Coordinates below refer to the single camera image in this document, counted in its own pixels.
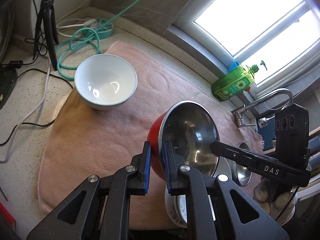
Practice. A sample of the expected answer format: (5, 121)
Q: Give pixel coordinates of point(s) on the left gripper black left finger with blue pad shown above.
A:
(98, 208)

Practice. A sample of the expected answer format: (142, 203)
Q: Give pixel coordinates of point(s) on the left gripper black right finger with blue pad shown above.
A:
(216, 207)

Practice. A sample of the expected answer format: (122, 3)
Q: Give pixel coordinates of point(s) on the large stainless steel bowl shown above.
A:
(239, 174)

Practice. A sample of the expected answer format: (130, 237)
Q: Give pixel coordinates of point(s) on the red bowl steel inside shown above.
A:
(191, 130)

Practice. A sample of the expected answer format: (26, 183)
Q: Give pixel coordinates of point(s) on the white plate with grey pattern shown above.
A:
(182, 208)

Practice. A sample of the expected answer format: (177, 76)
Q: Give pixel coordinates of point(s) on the gloved right hand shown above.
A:
(263, 194)

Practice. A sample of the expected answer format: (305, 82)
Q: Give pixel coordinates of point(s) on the floral plate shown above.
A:
(172, 212)

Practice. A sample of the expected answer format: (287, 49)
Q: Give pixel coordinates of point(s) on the chrome sink faucet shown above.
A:
(237, 113)

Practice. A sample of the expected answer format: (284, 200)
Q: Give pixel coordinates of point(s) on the pink cloth mat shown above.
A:
(85, 141)

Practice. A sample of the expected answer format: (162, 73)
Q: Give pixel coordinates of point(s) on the green dish soap bottle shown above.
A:
(235, 82)

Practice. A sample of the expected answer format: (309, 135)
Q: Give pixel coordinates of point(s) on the blue ribbed sponge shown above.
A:
(234, 65)

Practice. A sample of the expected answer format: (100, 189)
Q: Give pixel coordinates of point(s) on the white bowl teal outside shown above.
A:
(105, 81)

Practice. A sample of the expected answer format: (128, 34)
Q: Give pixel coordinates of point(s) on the black charger device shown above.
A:
(8, 79)

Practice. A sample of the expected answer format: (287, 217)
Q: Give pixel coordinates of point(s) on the teal round power strip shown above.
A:
(103, 28)

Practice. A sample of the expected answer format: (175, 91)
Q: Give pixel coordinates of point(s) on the black tripod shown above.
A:
(46, 18)

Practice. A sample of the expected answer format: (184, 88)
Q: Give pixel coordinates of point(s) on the window frame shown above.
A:
(282, 33)

